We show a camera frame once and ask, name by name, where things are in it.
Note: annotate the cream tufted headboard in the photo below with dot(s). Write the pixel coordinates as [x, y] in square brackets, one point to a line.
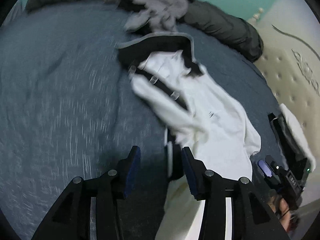
[295, 85]

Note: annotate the grey hoodie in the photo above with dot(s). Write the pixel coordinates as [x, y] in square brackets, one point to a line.
[160, 5]

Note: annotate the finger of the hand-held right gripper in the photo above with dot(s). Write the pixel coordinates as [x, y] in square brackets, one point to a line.
[272, 162]
[265, 168]

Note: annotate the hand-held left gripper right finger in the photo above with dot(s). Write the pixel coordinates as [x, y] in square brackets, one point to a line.
[190, 175]

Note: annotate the person's right hand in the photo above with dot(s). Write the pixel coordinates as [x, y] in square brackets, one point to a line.
[285, 208]

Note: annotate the blue-grey bedspread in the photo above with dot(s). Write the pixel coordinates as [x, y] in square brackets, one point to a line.
[62, 105]

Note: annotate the white polo shirt black trim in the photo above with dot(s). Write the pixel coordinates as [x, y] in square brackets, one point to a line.
[212, 120]

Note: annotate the folded black garment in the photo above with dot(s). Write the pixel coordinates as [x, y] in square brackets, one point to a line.
[282, 140]

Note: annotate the dark grey rolled duvet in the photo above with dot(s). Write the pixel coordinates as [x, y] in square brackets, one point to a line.
[225, 30]

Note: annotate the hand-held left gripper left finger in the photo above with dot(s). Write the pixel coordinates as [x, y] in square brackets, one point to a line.
[131, 172]

